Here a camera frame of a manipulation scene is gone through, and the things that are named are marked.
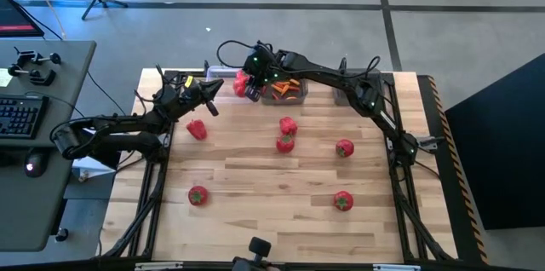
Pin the black round knob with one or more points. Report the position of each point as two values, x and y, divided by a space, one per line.
61 234

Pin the crinkled red bell pepper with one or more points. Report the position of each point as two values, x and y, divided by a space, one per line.
196 129

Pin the black computer mouse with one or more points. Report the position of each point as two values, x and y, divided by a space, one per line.
34 163

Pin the white paper note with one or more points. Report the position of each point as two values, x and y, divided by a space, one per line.
4 77

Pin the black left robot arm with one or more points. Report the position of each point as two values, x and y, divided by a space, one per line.
119 126

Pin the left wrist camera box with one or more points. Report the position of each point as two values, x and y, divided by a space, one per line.
165 97

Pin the red bell pepper green stem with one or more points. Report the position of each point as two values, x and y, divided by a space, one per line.
243 76

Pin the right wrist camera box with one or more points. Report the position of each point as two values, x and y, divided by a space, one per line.
255 61

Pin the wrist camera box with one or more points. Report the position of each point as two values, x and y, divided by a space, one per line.
255 61
165 97

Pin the grey desk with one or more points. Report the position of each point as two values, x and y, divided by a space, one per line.
42 203

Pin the clear plastic bin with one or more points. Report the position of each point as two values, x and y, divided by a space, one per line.
219 73

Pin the black table-level camera mount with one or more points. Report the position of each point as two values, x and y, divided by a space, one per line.
257 249

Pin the black desk clamp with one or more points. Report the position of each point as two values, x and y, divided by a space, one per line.
38 77
30 55

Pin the white box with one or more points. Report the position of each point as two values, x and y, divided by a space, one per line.
91 166

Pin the small red chili pepper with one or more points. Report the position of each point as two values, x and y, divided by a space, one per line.
274 96

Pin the dark laptop screen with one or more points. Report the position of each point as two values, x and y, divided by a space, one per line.
15 15

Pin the grey translucent plastic bin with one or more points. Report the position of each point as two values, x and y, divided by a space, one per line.
340 98
268 100

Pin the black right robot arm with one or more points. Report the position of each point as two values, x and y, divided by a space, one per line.
332 76

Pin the dark blue panel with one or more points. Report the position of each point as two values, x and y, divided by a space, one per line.
498 143

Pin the red tomato green calyx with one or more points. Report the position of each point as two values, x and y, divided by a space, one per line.
200 198
345 203
345 150
285 146

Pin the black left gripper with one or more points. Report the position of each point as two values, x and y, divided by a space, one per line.
191 94

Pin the yellow orange chili pepper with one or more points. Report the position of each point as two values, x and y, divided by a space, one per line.
285 90

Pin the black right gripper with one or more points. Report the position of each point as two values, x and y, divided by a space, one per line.
262 79

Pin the white metal bracket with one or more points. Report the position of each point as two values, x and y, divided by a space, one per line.
396 267
158 266

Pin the black keyboard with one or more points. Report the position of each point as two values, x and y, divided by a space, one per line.
21 115

